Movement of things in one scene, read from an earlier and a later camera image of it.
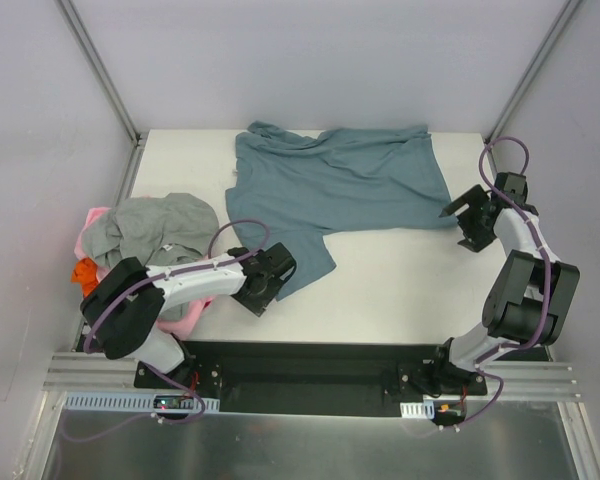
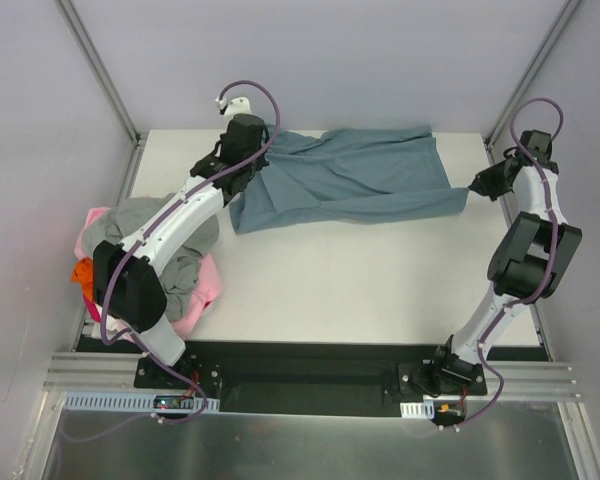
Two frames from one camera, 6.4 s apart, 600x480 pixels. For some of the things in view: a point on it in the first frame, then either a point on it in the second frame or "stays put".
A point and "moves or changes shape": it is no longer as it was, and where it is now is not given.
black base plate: [310, 377] stays put
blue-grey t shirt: [291, 191] moves or changes shape
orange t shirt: [85, 272] stays put
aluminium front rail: [500, 381] stays put
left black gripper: [273, 275] -> [253, 167]
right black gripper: [475, 220] -> [487, 183]
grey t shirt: [155, 230] stays put
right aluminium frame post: [564, 19] stays put
